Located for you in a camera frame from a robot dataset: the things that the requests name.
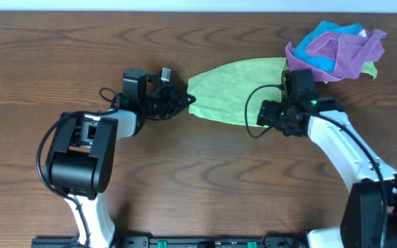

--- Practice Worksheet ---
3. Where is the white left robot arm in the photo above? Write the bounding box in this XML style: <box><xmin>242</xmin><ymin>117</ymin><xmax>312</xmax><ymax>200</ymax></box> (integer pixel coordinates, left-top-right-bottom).
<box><xmin>32</xmin><ymin>68</ymin><xmax>196</xmax><ymax>247</ymax></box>

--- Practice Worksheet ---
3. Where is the blue microfiber cloth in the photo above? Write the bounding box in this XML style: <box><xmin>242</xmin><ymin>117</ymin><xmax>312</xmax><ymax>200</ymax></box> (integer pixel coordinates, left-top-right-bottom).
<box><xmin>287</xmin><ymin>21</ymin><xmax>363</xmax><ymax>74</ymax></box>

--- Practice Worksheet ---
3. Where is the black right camera cable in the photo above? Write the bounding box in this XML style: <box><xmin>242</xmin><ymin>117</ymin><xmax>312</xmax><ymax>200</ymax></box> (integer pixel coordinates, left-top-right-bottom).
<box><xmin>244</xmin><ymin>83</ymin><xmax>389</xmax><ymax>248</ymax></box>

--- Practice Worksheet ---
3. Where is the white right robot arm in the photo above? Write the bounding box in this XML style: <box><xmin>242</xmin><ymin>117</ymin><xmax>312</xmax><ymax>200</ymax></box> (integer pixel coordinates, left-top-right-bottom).
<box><xmin>256</xmin><ymin>70</ymin><xmax>397</xmax><ymax>248</ymax></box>

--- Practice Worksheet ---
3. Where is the purple microfiber cloth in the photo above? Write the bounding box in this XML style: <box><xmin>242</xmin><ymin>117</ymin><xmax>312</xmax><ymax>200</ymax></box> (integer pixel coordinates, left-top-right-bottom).
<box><xmin>285</xmin><ymin>29</ymin><xmax>387</xmax><ymax>82</ymax></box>

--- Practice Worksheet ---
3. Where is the green microfiber cloth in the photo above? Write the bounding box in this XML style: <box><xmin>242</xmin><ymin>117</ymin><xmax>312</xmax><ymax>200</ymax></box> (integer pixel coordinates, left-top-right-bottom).
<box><xmin>187</xmin><ymin>57</ymin><xmax>287</xmax><ymax>126</ymax></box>

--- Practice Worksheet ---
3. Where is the light green cloth under pile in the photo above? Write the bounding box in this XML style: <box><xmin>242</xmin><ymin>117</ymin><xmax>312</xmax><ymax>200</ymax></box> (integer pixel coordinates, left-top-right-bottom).
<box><xmin>361</xmin><ymin>61</ymin><xmax>378</xmax><ymax>79</ymax></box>

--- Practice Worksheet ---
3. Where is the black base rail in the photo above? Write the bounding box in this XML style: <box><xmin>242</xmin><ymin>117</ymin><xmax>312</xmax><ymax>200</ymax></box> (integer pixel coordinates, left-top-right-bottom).
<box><xmin>30</xmin><ymin>235</ymin><xmax>309</xmax><ymax>248</ymax></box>

